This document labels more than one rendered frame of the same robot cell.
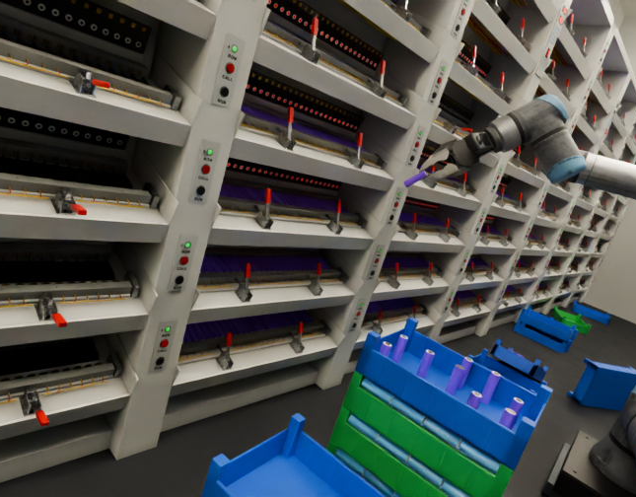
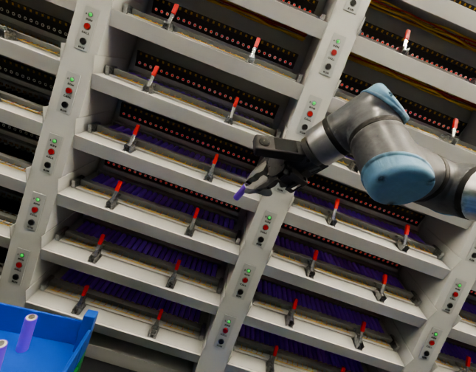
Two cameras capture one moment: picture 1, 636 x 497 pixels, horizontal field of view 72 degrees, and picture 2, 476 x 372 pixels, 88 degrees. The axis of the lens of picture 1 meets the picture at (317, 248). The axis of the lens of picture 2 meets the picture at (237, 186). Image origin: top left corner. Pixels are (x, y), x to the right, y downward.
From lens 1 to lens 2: 1.01 m
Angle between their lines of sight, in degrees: 46
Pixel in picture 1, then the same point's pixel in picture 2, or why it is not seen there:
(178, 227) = (32, 185)
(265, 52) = (100, 83)
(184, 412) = not seen: hidden behind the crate
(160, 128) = (24, 122)
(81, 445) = not seen: outside the picture
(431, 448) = not seen: outside the picture
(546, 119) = (358, 111)
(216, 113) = (60, 117)
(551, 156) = (360, 157)
